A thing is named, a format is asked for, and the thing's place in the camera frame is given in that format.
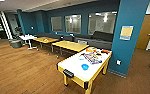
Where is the red and black item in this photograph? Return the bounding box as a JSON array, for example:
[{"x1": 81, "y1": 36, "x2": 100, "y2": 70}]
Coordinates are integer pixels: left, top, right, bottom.
[{"x1": 101, "y1": 49, "x2": 111, "y2": 55}]

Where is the dark grey sofa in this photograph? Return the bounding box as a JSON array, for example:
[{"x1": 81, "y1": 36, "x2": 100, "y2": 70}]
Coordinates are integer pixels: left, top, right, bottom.
[{"x1": 34, "y1": 30, "x2": 114, "y2": 51}]

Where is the white wall outlet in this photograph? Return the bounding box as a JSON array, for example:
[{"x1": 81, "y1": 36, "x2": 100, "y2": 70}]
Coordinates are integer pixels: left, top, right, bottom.
[{"x1": 116, "y1": 59, "x2": 122, "y2": 66}]

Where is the yellow air hockey table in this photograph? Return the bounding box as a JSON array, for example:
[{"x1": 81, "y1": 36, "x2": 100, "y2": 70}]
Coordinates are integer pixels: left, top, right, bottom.
[{"x1": 56, "y1": 46, "x2": 113, "y2": 91}]

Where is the yellow wall sign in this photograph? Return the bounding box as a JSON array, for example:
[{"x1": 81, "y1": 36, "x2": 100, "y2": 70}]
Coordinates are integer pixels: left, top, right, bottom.
[{"x1": 120, "y1": 25, "x2": 134, "y2": 41}]

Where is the grey round ottoman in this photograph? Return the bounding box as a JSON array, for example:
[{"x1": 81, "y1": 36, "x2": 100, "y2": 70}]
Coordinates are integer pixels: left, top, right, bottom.
[{"x1": 9, "y1": 38, "x2": 24, "y2": 49}]

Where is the orange game box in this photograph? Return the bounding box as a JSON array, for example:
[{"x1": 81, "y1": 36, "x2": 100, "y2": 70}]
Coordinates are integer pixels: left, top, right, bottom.
[{"x1": 85, "y1": 47, "x2": 102, "y2": 54}]

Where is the small white table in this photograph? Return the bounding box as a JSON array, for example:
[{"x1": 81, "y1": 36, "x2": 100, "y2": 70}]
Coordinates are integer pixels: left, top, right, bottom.
[{"x1": 19, "y1": 34, "x2": 38, "y2": 50}]

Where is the brown wooden door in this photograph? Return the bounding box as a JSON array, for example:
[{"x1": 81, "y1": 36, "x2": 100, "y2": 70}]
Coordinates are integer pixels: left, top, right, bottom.
[{"x1": 135, "y1": 13, "x2": 150, "y2": 51}]

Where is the yellow-topped table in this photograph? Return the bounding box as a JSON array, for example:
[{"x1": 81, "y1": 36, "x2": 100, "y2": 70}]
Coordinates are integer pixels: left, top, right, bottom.
[
  {"x1": 51, "y1": 39, "x2": 90, "y2": 60},
  {"x1": 33, "y1": 36, "x2": 60, "y2": 51}
]

